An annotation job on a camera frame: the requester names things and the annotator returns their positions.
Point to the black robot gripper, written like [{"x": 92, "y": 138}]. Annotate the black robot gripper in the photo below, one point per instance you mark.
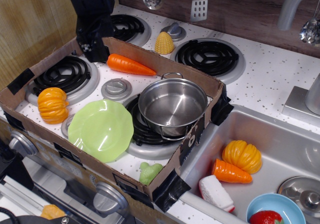
[{"x": 94, "y": 23}]

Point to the orange toy carrot green top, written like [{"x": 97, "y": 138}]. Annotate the orange toy carrot green top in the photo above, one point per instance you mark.
[{"x": 123, "y": 64}]

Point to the light green plastic plate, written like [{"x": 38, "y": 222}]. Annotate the light green plastic plate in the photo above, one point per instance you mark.
[{"x": 102, "y": 129}]

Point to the silver stove knob under plate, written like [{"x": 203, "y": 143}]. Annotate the silver stove knob under plate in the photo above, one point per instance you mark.
[{"x": 65, "y": 126}]

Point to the orange toy carrot in sink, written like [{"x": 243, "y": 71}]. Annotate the orange toy carrot in sink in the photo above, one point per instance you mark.
[{"x": 229, "y": 173}]

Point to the black burner back left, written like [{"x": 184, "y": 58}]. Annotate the black burner back left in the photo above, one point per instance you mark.
[{"x": 131, "y": 29}]

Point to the silver stove knob centre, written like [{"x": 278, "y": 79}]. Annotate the silver stove knob centre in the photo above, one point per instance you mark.
[{"x": 116, "y": 89}]

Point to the orange toy pumpkin on stove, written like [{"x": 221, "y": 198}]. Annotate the orange toy pumpkin on stove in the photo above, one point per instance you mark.
[{"x": 52, "y": 105}]

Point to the yellow toy corn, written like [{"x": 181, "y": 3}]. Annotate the yellow toy corn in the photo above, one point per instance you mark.
[{"x": 164, "y": 43}]

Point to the silver stove knob back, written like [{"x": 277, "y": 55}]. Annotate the silver stove knob back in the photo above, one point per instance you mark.
[{"x": 175, "y": 31}]

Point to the stainless steel pot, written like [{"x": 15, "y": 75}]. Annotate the stainless steel pot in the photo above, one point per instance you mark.
[{"x": 171, "y": 105}]

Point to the black burner front right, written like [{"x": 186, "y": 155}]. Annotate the black burner front right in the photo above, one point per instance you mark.
[{"x": 146, "y": 143}]

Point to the hanging grey toy spatula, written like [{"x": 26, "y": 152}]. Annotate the hanging grey toy spatula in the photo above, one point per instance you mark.
[{"x": 198, "y": 10}]

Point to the silver oven knob left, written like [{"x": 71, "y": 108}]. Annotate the silver oven knob left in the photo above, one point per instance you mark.
[{"x": 22, "y": 144}]

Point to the silver oven knob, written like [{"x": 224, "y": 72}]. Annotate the silver oven knob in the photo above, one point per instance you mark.
[
  {"x": 22, "y": 144},
  {"x": 108, "y": 200}
]

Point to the black burner back right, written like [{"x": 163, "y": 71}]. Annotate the black burner back right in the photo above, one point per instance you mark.
[{"x": 215, "y": 57}]

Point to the green toy broccoli piece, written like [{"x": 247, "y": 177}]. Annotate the green toy broccoli piece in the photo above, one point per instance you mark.
[{"x": 149, "y": 172}]

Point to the silver oven knob right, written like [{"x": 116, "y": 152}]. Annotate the silver oven knob right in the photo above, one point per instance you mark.
[{"x": 108, "y": 200}]

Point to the orange toy under counter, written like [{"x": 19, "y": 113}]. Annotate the orange toy under counter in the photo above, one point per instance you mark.
[{"x": 51, "y": 212}]

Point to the white red toy cake slice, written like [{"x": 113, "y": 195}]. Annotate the white red toy cake slice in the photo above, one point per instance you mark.
[{"x": 213, "y": 192}]

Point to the orange toy pumpkin in sink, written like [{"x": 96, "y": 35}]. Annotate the orange toy pumpkin in sink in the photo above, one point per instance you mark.
[{"x": 243, "y": 155}]

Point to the silver sink faucet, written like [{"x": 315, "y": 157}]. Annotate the silver sink faucet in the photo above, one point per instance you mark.
[{"x": 302, "y": 104}]

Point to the red toy strawberry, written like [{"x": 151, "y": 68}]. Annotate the red toy strawberry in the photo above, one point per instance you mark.
[{"x": 266, "y": 217}]

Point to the light blue bowl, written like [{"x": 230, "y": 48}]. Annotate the light blue bowl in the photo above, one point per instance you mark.
[{"x": 289, "y": 210}]

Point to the silver pot lid in sink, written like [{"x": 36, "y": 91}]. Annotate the silver pot lid in sink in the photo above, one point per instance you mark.
[{"x": 305, "y": 192}]

